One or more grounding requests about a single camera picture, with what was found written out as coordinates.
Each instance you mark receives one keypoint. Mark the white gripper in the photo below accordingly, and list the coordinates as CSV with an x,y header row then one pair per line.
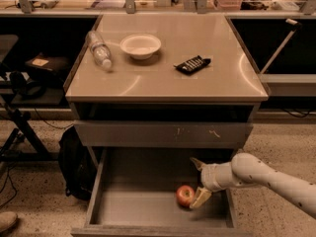
x,y
208,178

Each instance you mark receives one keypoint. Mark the red apple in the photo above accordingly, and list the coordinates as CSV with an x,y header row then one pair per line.
x,y
185,195

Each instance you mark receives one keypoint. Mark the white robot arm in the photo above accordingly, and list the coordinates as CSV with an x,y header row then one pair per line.
x,y
246,170

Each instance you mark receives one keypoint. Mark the open grey middle drawer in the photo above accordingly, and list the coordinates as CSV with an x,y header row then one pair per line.
x,y
134,195

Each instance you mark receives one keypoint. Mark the grey drawer cabinet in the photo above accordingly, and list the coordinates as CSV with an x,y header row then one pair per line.
x,y
227,90

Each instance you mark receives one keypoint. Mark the black snack bar wrapper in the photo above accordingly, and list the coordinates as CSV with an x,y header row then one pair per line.
x,y
193,65

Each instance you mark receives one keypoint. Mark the black backpack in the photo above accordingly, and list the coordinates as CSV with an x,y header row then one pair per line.
x,y
76,165

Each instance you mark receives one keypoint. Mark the white bowl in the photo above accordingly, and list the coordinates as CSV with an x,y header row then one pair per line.
x,y
140,46

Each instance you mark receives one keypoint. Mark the black metal stand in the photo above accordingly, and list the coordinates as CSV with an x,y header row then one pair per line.
x,y
7,154

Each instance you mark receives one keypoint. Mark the clear plastic water bottle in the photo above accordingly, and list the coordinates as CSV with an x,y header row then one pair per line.
x,y
101,53

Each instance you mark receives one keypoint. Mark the grey stick with cap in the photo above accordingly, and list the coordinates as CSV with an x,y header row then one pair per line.
x,y
294,27

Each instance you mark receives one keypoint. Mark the black box with label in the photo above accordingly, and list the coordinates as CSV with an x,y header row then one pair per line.
x,y
45,67

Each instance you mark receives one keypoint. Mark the black headphones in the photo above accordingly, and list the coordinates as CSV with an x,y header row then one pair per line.
x,y
27,89

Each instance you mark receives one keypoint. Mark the brown shoe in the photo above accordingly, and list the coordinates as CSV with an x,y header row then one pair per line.
x,y
8,219

